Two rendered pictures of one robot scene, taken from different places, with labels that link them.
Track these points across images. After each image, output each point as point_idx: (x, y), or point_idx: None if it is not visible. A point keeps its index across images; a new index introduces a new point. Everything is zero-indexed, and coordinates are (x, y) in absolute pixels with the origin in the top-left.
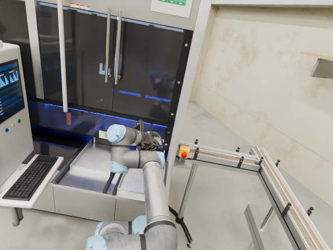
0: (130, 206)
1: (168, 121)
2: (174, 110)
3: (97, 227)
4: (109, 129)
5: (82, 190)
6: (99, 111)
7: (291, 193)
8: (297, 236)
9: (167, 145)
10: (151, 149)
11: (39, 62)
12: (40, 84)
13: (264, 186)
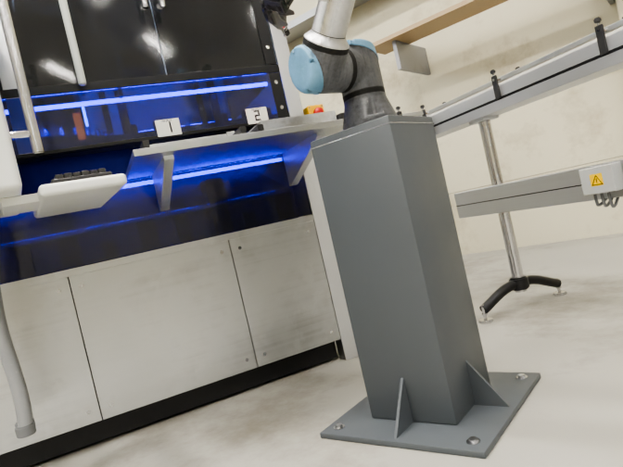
0: (274, 289)
1: (267, 61)
2: (269, 40)
3: (293, 50)
4: None
5: (203, 141)
6: (144, 81)
7: (487, 90)
8: (527, 77)
9: (285, 108)
10: (288, 2)
11: None
12: (9, 57)
13: (453, 123)
